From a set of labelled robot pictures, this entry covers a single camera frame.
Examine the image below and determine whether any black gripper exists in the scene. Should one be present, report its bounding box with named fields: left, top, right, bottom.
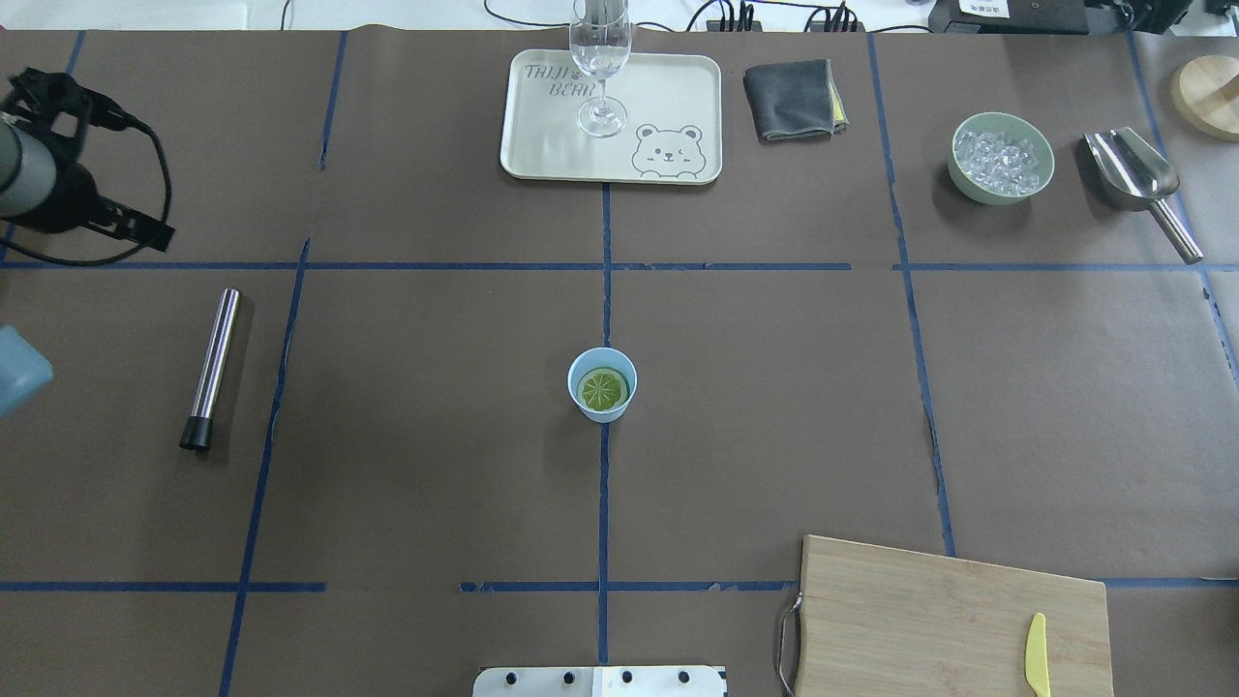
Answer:
left=1, top=68, right=173, bottom=255

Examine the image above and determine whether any steel muddler black cap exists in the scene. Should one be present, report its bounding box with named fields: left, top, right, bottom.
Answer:
left=180, top=288, right=242, bottom=451

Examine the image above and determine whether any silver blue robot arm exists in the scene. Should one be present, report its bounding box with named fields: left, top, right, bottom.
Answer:
left=1, top=67, right=173, bottom=267

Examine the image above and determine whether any light blue cup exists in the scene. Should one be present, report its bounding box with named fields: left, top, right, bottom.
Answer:
left=566, top=348, right=639, bottom=423

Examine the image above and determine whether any clear wine glass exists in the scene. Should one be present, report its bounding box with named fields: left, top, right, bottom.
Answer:
left=569, top=1, right=633, bottom=137

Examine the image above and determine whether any cream bear tray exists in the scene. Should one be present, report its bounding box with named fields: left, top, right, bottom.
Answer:
left=499, top=50, right=724, bottom=186

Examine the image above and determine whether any black power strip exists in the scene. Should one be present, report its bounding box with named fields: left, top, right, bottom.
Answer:
left=684, top=1, right=864, bottom=33

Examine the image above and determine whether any grey folded cloth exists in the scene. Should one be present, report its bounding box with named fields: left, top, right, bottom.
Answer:
left=742, top=58, right=850, bottom=141

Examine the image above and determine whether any green bowl of ice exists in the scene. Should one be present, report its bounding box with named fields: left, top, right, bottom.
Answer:
left=947, top=111, right=1056, bottom=206

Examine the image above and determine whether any bamboo cutting board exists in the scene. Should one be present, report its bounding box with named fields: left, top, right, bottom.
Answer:
left=786, top=535, right=1114, bottom=696

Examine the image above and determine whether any metal ice scoop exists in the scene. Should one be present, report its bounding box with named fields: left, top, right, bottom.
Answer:
left=1080, top=128, right=1204, bottom=265

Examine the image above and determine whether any yellow plastic knife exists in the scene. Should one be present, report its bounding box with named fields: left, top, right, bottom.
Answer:
left=1025, top=612, right=1052, bottom=697

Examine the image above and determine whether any round wooden stand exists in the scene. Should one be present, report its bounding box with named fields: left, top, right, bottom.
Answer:
left=1171, top=54, right=1238, bottom=144

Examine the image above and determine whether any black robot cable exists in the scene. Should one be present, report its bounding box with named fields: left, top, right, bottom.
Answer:
left=0, top=111, right=173, bottom=267

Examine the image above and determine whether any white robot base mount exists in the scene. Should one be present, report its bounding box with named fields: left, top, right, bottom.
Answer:
left=472, top=664, right=729, bottom=696

